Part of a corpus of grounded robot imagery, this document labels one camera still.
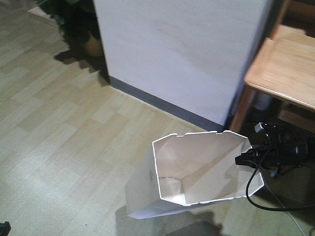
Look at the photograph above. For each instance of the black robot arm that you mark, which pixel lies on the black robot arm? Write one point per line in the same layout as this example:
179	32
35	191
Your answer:
304	152

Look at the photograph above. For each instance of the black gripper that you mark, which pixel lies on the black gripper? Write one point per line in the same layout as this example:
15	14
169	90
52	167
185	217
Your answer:
272	156

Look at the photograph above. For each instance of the wooden desk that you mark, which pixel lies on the wooden desk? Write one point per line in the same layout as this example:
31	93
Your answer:
284	66

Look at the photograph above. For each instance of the white plastic trash bin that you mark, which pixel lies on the white plastic trash bin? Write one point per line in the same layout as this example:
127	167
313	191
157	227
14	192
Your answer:
184	172

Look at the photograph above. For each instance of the potted green plant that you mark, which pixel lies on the potted green plant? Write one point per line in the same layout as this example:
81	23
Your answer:
77	20

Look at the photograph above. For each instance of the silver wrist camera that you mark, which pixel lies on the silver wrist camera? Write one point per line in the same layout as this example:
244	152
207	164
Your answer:
262	127

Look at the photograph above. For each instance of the black object bottom left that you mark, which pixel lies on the black object bottom left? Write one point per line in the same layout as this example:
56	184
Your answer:
5	228

